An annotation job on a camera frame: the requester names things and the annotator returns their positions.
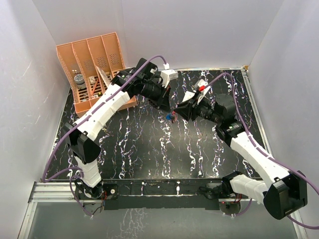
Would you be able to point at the small beige box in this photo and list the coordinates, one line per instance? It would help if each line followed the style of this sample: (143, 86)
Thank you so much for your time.
(93, 79)

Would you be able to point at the key with blue tag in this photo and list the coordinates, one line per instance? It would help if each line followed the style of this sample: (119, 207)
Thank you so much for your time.
(169, 116)

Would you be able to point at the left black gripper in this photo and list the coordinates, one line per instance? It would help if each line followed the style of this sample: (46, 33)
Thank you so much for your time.
(165, 105)

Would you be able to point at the white paper card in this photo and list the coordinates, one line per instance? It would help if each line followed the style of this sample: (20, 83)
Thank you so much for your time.
(104, 76)

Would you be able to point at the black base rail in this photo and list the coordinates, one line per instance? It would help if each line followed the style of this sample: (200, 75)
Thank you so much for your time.
(162, 194)

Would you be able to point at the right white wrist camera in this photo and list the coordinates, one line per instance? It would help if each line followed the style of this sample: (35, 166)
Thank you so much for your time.
(203, 87)

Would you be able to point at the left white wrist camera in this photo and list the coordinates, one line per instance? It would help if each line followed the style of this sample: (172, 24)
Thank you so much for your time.
(167, 76)

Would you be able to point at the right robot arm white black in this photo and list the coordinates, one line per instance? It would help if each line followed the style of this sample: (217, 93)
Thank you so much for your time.
(280, 190)

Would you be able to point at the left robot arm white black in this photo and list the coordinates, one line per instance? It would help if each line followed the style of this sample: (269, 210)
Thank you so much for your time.
(146, 80)

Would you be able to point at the white cardboard box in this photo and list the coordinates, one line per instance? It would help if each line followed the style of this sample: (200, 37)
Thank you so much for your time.
(188, 95)

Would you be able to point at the orange plastic file organizer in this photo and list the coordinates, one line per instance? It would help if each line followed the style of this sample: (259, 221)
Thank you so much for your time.
(82, 57)

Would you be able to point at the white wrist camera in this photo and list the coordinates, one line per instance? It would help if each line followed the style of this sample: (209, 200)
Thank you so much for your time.
(203, 87)
(167, 76)

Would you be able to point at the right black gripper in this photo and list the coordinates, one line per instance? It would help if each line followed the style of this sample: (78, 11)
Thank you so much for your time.
(189, 110)

